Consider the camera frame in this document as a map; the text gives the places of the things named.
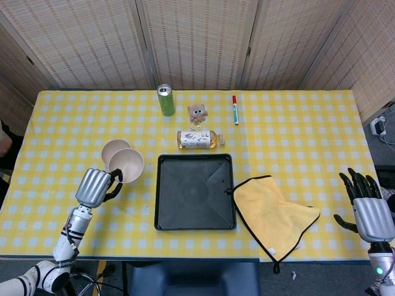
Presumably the dark blue padded seat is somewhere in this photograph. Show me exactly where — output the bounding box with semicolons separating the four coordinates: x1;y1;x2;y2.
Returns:
128;261;262;296

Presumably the green drink can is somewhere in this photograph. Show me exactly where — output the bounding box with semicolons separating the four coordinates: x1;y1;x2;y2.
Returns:
157;84;177;117

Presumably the yellow microfibre cloth black trim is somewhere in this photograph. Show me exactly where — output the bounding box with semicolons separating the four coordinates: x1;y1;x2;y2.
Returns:
233;175;321;274

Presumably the black square plastic tray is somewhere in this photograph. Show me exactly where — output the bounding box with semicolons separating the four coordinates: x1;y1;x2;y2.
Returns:
154;153;238;231

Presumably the tea bottle with white label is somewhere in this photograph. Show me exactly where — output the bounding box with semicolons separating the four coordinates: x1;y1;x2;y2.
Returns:
177;129;226;151

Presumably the yellow white checked tablecloth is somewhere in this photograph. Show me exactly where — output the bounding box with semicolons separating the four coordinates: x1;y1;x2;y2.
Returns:
0;89;385;263

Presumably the brown plush keychain toy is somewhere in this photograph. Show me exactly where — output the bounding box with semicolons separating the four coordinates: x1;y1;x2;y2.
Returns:
186;104;209;132

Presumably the beige pink bowl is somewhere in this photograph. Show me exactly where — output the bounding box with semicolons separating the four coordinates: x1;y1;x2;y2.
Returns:
107;148;145;184
101;139;132;170

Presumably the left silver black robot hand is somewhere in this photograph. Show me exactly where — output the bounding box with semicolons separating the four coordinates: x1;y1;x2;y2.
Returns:
75;167;124;209

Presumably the green marker with red cap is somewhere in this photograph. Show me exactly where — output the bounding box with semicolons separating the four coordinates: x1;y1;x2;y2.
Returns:
231;95;241;126

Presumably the person in dark clothing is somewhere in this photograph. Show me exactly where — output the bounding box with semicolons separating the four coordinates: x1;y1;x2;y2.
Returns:
0;118;15;170

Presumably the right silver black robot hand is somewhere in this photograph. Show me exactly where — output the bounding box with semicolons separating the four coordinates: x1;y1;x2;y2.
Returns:
333;168;395;244

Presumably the chrome stool base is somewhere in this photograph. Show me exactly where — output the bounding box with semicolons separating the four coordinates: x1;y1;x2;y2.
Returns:
69;269;102;296

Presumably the woven folding screen panel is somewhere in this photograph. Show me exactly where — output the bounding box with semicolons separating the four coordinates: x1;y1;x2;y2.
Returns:
301;0;395;123
0;18;59;158
240;0;356;91
135;0;260;91
0;0;155;90

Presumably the white power adapter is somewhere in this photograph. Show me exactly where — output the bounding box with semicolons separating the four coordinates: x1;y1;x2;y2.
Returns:
369;116;388;136

